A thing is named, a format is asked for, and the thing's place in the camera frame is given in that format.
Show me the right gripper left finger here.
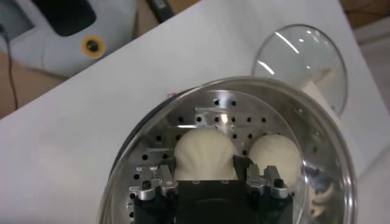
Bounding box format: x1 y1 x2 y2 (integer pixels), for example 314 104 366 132
129 156 180 201

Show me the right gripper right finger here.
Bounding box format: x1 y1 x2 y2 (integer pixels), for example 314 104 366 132
232 154 289 200

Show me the white steamed baozi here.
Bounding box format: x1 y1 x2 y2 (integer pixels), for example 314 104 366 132
248 133 304 192
174 127 238 181

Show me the glass lid with cream handle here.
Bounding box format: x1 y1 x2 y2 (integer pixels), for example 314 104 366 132
251 24 348 116

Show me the white robot base body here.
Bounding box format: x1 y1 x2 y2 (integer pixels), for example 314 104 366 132
0 0 138 77

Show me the stainless steel steamer basket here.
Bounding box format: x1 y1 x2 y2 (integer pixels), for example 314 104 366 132
97 75 359 224

